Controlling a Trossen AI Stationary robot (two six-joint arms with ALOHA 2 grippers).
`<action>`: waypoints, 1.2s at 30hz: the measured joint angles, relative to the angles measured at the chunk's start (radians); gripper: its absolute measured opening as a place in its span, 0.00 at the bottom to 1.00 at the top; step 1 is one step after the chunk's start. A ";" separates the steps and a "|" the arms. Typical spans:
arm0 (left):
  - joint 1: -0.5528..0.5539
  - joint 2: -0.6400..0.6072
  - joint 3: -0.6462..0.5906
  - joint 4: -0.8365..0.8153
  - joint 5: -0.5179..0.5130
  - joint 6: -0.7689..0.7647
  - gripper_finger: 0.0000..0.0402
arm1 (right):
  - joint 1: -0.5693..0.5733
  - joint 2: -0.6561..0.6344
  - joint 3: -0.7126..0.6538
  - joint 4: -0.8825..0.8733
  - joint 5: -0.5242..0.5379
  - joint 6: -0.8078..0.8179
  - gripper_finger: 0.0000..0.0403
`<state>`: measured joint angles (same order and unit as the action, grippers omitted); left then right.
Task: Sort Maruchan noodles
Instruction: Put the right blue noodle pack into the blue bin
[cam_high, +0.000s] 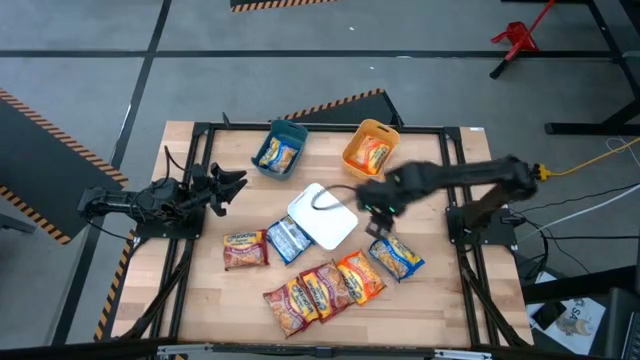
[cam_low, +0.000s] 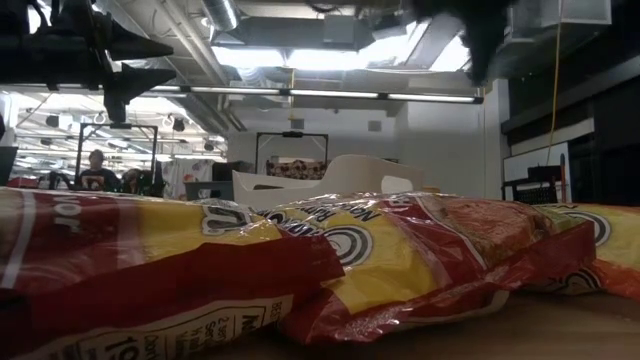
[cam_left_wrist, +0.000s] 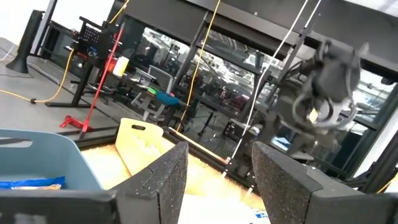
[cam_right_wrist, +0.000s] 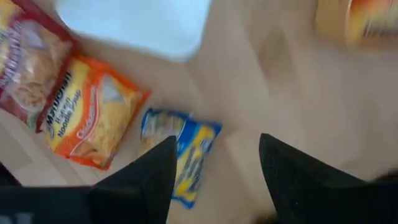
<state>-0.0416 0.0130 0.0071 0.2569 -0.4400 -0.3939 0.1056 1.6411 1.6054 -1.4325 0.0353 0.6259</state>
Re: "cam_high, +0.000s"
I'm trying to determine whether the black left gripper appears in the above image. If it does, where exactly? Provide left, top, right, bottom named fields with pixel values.
left=191, top=161, right=250, bottom=218

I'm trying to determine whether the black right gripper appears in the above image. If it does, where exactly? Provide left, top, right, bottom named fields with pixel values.
left=355, top=168, right=419, bottom=240

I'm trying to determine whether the blue Maruchan noodle packet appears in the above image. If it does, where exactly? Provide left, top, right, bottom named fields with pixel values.
left=257, top=136, right=300, bottom=176
left=367, top=235, right=427, bottom=283

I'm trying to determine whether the white plastic bin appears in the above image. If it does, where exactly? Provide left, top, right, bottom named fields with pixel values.
left=286, top=181, right=361, bottom=252

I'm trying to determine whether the orange plastic bin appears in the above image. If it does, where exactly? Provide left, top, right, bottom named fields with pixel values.
left=341, top=118, right=402, bottom=181

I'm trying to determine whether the red Maruchan noodle packet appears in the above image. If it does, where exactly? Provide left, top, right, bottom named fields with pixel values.
left=261, top=276, right=322, bottom=340
left=222, top=229, right=271, bottom=272
left=297, top=259, right=357, bottom=325

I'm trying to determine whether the orange Maruchan noodle packet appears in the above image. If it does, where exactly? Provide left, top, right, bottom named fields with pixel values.
left=335, top=249, right=388, bottom=307
left=347, top=134, right=393, bottom=177

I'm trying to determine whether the blue noodle packet silver back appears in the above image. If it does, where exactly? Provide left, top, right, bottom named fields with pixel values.
left=265, top=214, right=316, bottom=267

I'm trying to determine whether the teal plastic bin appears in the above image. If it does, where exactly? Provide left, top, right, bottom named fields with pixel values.
left=250, top=118, right=310, bottom=182

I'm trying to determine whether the black hazard-striped ramp mat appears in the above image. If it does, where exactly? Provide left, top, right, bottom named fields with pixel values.
left=269, top=88, right=404, bottom=127

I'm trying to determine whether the black beam with silver brackets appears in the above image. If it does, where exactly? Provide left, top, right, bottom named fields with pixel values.
left=0, top=338, right=640, bottom=360

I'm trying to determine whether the small hazard-striped mat edge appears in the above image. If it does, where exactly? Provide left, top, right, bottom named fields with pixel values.
left=229, top=0, right=341, bottom=14

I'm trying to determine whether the large black hazard-striped mat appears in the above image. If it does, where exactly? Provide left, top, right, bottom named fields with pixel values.
left=0, top=88, right=129, bottom=246

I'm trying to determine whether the dark grey bar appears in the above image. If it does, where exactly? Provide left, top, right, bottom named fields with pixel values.
left=0, top=213, right=37, bottom=236

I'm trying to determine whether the printed white paper sheet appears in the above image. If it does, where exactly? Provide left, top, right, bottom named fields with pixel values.
left=526, top=296, right=607, bottom=357

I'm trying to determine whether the red metal stand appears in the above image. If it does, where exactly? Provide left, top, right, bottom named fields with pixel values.
left=488, top=0, right=557, bottom=81

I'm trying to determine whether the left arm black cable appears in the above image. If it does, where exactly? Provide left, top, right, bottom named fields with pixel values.
left=163, top=145, right=195, bottom=177

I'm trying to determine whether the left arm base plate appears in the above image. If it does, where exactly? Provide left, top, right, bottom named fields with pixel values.
left=134, top=207, right=207, bottom=241

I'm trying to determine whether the black aluminium table frame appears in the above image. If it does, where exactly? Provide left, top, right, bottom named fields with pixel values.
left=112, top=112, right=532, bottom=350

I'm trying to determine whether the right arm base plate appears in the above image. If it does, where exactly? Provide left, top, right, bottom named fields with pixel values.
left=445, top=205, right=519, bottom=247

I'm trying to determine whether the yellow extension cable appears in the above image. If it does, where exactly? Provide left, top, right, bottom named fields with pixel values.
left=531, top=143, right=640, bottom=182

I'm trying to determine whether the black floor cable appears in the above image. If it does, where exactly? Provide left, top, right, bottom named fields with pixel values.
left=519, top=182, right=640, bottom=214

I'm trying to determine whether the black desk leg frame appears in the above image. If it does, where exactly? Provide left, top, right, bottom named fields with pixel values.
left=501, top=0, right=640, bottom=137

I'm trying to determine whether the thin white cable loop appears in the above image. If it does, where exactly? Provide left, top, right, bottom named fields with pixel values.
left=605, top=135, right=640, bottom=167

